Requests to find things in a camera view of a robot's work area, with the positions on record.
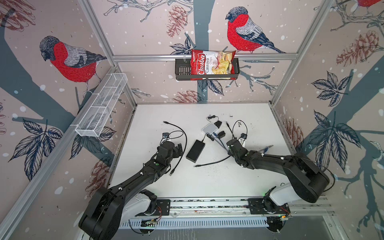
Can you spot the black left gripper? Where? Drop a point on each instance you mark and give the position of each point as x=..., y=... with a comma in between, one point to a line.
x=176, y=153

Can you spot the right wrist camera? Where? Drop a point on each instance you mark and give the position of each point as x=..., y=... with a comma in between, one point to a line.
x=243, y=137

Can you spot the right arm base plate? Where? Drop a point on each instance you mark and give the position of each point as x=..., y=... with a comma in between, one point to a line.
x=260, y=206

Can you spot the black wall basket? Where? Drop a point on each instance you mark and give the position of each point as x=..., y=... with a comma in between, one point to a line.
x=183, y=72

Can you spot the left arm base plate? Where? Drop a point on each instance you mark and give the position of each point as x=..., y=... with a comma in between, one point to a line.
x=160, y=207

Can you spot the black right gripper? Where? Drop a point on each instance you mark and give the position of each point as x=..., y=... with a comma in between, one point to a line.
x=229, y=153

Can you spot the white wire mesh shelf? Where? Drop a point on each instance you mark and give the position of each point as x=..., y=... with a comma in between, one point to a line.
x=96, y=116

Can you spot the aluminium mounting rail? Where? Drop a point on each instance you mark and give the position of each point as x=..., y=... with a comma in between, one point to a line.
x=221, y=207

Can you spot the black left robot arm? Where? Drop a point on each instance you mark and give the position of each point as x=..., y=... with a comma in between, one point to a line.
x=107, y=207

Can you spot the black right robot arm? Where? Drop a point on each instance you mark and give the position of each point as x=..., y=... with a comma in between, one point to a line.
x=306, y=180

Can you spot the red cassava chips bag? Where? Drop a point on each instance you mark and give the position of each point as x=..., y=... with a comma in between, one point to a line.
x=212, y=63

